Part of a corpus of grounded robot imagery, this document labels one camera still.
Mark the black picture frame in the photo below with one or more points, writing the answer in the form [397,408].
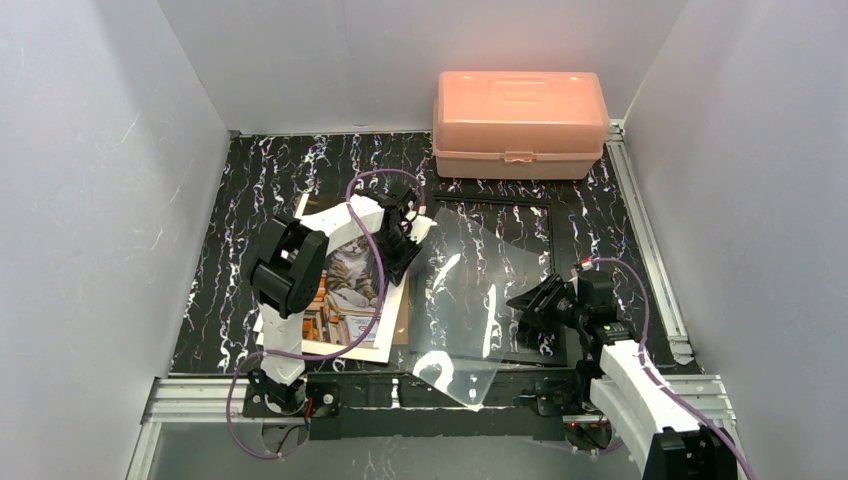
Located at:
[530,224]

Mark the aluminium front rail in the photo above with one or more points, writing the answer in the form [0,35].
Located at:
[203,400]

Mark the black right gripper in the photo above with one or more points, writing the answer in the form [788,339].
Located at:
[549,303]

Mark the aluminium right rail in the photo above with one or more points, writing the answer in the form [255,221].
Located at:
[668,310]

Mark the cat photo print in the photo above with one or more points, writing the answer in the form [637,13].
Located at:
[348,288]

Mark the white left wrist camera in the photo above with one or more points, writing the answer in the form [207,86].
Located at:
[419,228]

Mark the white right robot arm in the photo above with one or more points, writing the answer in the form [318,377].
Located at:
[667,437]

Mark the pink plastic storage box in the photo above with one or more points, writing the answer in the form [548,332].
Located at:
[518,125]

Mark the brown cardboard backing board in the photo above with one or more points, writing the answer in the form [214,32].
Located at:
[401,329]

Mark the clear acrylic sheet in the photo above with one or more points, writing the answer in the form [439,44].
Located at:
[460,321]

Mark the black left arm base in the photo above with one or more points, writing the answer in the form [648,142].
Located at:
[306,397]

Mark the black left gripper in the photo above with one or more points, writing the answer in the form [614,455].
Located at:
[399,245]

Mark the white mat board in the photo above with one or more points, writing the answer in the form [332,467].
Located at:
[384,318]

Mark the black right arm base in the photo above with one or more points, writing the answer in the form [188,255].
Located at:
[567,395]

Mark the aluminium rail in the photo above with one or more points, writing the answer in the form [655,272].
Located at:
[668,310]
[203,400]

